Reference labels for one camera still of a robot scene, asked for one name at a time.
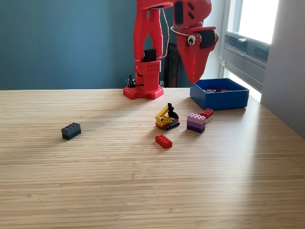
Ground blue plastic bin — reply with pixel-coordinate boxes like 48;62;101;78
190;78;250;111

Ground black folding rack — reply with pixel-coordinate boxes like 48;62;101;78
163;42;186;88

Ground grey pleated window blind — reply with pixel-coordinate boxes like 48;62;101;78
223;32;271;71

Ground small red on white bricks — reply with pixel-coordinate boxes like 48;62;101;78
200;108;214;124

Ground pink and purple brick stack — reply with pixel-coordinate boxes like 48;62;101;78
186;113;206;134

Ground small yellow toy digger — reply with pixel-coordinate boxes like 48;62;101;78
155;103;180;131

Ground grey on dark green bricks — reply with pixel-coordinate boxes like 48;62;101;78
61;122;82;141

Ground white window frame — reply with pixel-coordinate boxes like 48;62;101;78
219;0;279;93

